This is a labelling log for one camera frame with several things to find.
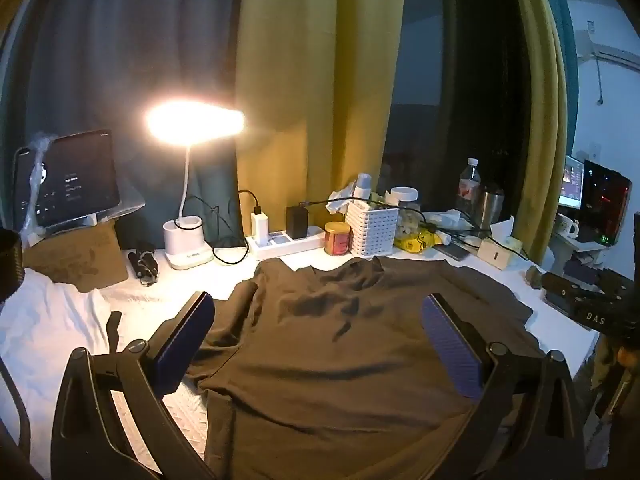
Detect white crumpled cloth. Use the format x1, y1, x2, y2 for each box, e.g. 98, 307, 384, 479
0, 267, 123, 411

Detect pale wipes pouch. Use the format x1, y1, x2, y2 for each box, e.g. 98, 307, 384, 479
425, 208, 467, 229

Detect white textured table cover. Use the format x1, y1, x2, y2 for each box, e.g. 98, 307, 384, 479
0, 245, 601, 480

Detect glass jar white lid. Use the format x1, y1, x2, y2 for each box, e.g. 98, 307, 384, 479
390, 186, 423, 241

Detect cardboard box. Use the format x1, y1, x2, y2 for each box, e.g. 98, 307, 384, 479
22, 220, 130, 293

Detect white power strip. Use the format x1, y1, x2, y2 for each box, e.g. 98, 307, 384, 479
245, 225, 336, 261

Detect teal and yellow curtain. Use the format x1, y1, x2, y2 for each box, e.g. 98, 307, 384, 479
0, 0, 406, 261
505, 0, 581, 266

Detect brown t-shirt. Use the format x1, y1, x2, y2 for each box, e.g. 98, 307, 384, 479
187, 256, 546, 480

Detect crumpled white tissue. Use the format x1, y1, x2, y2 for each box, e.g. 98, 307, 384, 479
329, 184, 357, 212

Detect steel tumbler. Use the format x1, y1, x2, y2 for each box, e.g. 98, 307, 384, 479
475, 185, 505, 231

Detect black charger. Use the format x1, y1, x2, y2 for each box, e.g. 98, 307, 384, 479
286, 205, 308, 240

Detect computer case with lights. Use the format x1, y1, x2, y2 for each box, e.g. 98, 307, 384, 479
580, 160, 633, 247

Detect white air conditioner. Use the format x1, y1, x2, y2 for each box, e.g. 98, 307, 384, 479
575, 42, 640, 68

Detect white desk lamp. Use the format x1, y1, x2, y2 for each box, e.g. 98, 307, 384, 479
145, 101, 246, 271

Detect small beige box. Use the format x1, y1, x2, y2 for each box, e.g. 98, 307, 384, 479
478, 238, 511, 268

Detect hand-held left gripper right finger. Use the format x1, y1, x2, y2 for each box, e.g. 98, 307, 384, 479
415, 292, 586, 480

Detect grey phone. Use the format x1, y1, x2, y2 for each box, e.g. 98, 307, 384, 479
432, 242, 471, 262

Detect plastic water bottle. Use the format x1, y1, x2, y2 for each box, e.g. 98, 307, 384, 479
457, 157, 482, 216

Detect clear plastic wrap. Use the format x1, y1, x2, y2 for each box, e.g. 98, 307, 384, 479
29, 131, 60, 203

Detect red tin can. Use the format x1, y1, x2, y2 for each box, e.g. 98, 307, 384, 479
325, 221, 352, 257

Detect white perforated basket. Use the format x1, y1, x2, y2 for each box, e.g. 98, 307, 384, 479
346, 201, 400, 257

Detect dark window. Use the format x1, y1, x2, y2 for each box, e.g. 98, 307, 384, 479
382, 0, 543, 211

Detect black tablet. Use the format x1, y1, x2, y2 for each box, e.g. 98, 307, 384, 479
12, 129, 122, 235

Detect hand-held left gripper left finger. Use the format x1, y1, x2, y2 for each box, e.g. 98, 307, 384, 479
50, 290, 217, 480

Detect computer monitor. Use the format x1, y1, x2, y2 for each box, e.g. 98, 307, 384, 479
558, 155, 586, 211

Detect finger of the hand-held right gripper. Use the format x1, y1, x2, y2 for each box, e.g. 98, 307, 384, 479
542, 271, 601, 313

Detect white side table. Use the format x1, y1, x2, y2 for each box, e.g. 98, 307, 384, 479
550, 227, 601, 286

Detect black cable bundle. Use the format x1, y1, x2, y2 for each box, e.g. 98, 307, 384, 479
127, 241, 161, 286

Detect black cylinder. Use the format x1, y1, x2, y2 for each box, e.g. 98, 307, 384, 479
0, 229, 24, 302

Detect black charging cable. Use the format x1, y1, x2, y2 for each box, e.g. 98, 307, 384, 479
187, 189, 263, 267

